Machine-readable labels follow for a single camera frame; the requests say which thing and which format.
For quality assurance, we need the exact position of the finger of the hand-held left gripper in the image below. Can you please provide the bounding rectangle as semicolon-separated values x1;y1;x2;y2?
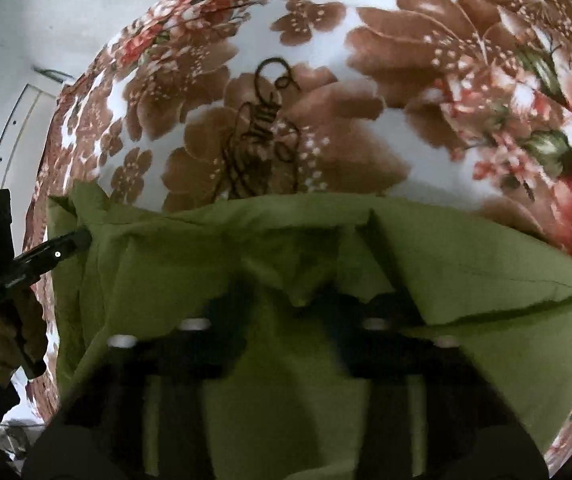
13;225;92;281

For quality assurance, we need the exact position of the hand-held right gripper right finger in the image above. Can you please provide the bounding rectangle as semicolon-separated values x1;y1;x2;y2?
316;297;549;480

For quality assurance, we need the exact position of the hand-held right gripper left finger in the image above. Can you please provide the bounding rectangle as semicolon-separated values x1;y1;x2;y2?
23;277;267;480

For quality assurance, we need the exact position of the olive green hooded jacket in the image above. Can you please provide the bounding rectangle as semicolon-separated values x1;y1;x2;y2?
46;180;572;480

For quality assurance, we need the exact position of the person's left hand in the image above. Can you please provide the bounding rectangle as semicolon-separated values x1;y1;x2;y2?
0;280;49;386

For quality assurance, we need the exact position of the white bed headboard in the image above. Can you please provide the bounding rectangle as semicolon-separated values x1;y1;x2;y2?
0;82;59;201

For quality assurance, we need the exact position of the black thread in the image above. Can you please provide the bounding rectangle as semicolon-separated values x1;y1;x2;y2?
221;56;303;200

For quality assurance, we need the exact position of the brown red floral blanket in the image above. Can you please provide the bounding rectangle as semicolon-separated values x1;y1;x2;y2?
23;0;572;468

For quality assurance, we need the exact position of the thin dark cable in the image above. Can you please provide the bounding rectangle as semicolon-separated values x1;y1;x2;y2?
33;66;75;84

